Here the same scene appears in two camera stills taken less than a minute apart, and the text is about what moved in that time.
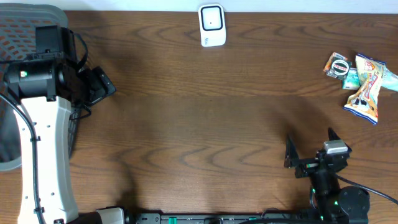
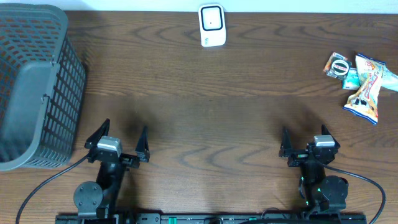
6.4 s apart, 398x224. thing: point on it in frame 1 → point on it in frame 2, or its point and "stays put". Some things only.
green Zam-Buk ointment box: (337, 66) stays put
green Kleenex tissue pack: (352, 81) stays put
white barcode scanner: (212, 23) stays put
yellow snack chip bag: (364, 102) stays put
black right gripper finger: (332, 135) → (324, 130)
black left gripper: (101, 86) → (123, 158)
